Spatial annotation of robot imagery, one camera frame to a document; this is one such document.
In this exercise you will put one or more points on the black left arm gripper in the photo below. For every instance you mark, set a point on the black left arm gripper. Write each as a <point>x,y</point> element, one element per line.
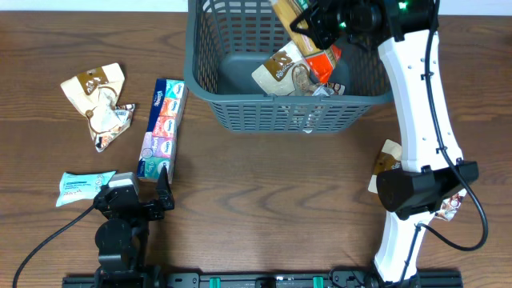
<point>155,210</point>

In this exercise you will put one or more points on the crumpled beige snack bag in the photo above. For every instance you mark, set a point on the crumpled beige snack bag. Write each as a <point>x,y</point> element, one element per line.
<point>95,94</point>

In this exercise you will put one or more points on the orange yellow pasta packet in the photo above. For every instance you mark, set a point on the orange yellow pasta packet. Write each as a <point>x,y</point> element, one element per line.
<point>308,40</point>

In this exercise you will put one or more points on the light blue wipes packet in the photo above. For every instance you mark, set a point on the light blue wipes packet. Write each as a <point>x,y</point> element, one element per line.
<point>76,187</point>

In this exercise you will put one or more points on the grey plastic basket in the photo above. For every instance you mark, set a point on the grey plastic basket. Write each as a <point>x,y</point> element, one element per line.
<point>226,41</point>

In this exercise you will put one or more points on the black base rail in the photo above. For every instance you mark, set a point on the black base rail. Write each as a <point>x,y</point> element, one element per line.
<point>333,279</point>

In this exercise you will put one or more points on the beige brown Pan snack bag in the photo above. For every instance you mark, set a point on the beige brown Pan snack bag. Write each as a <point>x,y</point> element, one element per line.
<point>389,158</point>

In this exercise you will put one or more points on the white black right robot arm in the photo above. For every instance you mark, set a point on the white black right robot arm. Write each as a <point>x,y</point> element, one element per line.
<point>405,35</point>

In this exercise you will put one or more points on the beige snack bag with barcode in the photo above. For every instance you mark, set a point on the beige snack bag with barcode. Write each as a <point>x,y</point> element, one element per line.
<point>288,73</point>

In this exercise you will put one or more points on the colourful Kleenex tissue multipack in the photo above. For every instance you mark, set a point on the colourful Kleenex tissue multipack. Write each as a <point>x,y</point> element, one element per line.
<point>159,145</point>

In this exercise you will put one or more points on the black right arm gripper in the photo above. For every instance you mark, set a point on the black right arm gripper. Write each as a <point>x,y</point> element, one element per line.
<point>320,24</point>

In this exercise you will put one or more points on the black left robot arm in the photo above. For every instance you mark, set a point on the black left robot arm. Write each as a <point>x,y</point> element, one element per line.
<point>122,239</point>

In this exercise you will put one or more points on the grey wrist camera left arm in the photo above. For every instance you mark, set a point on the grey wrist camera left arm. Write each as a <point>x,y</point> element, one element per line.
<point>124,179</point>

